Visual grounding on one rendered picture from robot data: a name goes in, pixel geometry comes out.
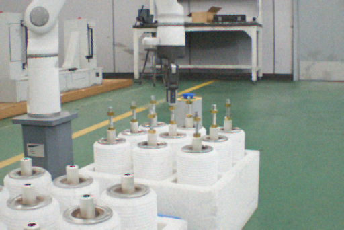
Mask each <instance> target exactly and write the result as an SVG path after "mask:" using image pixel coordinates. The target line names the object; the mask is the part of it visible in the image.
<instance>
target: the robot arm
mask: <svg viewBox="0 0 344 230"><path fill-rule="evenodd" d="M66 1H67V0H33V1H32V3H31V4H30V5H29V6H28V8H27V9H26V12H25V14H24V19H25V24H26V27H27V28H28V47H27V63H28V84H26V102H27V111H28V116H31V117H32V118H49V117H55V116H60V115H61V106H60V86H59V81H60V77H59V67H58V15H59V13H60V11H61V9H62V7H63V5H64V4H65V3H66ZM155 4H156V6H157V25H158V26H157V37H156V38H149V37H146V38H143V40H142V45H157V58H159V59H166V63H165V64H164V65H163V71H164V80H165V82H164V83H165V87H166V102H168V103H169V105H170V106H172V105H177V90H178V89H179V65H177V59H183V58H185V28H184V8H183V6H182V5H180V4H178V2H177V0H155Z"/></svg>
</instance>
